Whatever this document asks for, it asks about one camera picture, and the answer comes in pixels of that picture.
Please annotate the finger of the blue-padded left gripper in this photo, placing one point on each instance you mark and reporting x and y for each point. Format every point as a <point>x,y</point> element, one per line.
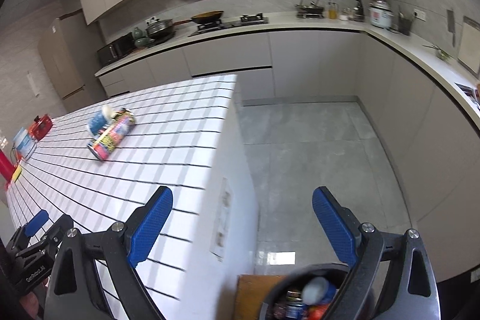
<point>36,223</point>

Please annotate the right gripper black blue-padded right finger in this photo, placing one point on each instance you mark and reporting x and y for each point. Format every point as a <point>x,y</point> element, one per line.
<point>409,290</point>

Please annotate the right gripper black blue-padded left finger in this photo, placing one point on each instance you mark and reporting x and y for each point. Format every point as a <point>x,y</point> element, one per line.
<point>75,289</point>

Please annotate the blue Pepsi can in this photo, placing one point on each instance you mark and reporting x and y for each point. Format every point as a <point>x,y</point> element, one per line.
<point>319,291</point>

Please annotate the blue paper cup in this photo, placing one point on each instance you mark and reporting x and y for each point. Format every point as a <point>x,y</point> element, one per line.
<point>100,121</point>

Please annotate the black yellow drink can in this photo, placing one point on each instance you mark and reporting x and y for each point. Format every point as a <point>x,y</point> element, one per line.
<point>110,135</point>

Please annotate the orange red snack wrapper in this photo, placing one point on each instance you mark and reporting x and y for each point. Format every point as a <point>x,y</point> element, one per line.
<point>317,312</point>

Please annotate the black trash bin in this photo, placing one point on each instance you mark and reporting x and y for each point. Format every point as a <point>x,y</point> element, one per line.
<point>336,273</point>

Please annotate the person's left hand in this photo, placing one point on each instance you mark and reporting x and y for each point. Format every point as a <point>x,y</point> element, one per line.
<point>34,301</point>

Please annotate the yellow small sponge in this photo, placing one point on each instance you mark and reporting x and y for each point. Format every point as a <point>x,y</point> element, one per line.
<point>16,173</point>

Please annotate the red cylinder object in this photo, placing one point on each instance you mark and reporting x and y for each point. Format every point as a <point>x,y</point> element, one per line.
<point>6,168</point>

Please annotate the glass jar blue label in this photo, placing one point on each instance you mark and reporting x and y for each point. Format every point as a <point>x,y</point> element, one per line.
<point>24,143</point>

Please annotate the red small box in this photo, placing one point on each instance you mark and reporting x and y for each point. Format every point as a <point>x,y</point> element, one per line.
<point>40,126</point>

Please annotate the beige refrigerator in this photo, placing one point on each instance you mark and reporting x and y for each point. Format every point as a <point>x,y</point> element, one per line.
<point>68,50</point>

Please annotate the black microwave oven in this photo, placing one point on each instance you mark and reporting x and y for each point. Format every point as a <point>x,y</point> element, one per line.
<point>116,50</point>

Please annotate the lidded black wok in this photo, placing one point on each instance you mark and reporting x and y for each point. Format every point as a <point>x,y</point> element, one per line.
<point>160,29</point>

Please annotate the wooden cutting board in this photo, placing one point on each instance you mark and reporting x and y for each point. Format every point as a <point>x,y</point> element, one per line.
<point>469,50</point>

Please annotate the utensil holder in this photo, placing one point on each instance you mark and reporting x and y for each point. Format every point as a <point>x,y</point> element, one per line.
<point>405,22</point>

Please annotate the frying pan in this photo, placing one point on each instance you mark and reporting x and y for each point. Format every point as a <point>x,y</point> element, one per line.
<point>203,18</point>

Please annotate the white rice cooker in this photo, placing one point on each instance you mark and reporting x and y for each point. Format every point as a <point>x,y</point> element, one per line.
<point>381,15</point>

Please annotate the dark glass bottle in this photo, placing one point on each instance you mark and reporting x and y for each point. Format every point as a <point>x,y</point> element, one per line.
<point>358,11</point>

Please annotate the orange liquid bottle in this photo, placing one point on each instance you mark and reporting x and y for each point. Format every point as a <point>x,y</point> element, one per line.
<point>332,10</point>

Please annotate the gas stove top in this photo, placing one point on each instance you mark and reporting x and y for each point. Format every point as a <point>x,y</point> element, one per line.
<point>242,21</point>

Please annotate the wall-hung cleaver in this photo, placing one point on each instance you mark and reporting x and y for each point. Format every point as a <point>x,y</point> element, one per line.
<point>451,26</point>

